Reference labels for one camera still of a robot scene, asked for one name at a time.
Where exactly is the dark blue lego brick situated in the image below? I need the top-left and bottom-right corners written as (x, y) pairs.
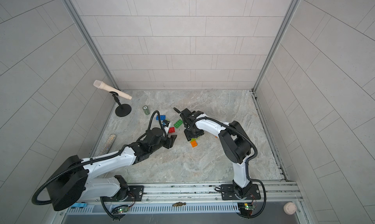
top-left (156, 115), bottom-right (166, 121)

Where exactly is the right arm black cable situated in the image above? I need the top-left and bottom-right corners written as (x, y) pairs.
top-left (191, 116), bottom-right (267, 219)

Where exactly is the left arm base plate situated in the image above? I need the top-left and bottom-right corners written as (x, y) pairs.
top-left (103, 186), bottom-right (144, 202)

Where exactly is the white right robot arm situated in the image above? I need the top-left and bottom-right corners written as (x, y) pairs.
top-left (174, 108), bottom-right (257, 188)

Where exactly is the metal corner profile left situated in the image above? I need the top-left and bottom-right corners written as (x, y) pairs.
top-left (61, 0), bottom-right (118, 88)

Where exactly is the black microphone stand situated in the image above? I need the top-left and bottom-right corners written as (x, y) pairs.
top-left (110, 91), bottom-right (132, 117)

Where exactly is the circuit board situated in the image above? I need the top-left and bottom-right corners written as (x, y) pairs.
top-left (111, 205), bottom-right (130, 215)
top-left (237, 203), bottom-right (256, 217)

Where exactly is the left circuit board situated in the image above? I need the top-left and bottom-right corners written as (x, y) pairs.
top-left (111, 205), bottom-right (130, 215)

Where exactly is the metal corner profile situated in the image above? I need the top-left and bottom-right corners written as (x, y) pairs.
top-left (252, 0), bottom-right (305, 92)
top-left (61, 0), bottom-right (118, 88)

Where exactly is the pink round knob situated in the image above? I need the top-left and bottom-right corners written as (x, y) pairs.
top-left (283, 202), bottom-right (297, 215)

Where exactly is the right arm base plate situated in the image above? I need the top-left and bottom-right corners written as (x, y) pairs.
top-left (215, 183), bottom-right (261, 201)

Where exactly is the glittery silver stick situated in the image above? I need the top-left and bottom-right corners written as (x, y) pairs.
top-left (98, 134), bottom-right (116, 156)

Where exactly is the brass fitting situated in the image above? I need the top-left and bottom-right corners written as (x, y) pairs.
top-left (172, 202), bottom-right (186, 207)

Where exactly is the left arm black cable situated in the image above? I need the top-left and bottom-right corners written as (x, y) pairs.
top-left (31, 110), bottom-right (168, 206)

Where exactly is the bright green lego brick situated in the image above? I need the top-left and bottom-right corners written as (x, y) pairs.
top-left (174, 119), bottom-right (183, 128)

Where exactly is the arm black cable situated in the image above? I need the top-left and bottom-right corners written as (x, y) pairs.
top-left (191, 116), bottom-right (267, 219)
top-left (31, 110), bottom-right (168, 206)

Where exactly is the aluminium rail frame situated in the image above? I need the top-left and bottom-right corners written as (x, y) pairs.
top-left (60, 181), bottom-right (309, 224)

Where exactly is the right circuit board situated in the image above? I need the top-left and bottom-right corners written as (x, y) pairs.
top-left (237, 203), bottom-right (256, 217)

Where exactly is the green battery cell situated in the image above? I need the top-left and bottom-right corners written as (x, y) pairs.
top-left (143, 106), bottom-right (150, 115)

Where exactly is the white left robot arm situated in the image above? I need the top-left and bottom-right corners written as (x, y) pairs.
top-left (46, 127), bottom-right (177, 211)

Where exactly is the beige microphone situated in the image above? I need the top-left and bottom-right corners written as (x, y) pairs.
top-left (93, 80), bottom-right (132, 100)

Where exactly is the metal corner profile right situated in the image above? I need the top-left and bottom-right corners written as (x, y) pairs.
top-left (252, 0), bottom-right (305, 92)

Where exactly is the blue clip on rail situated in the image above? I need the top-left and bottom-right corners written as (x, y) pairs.
top-left (71, 203), bottom-right (87, 208)

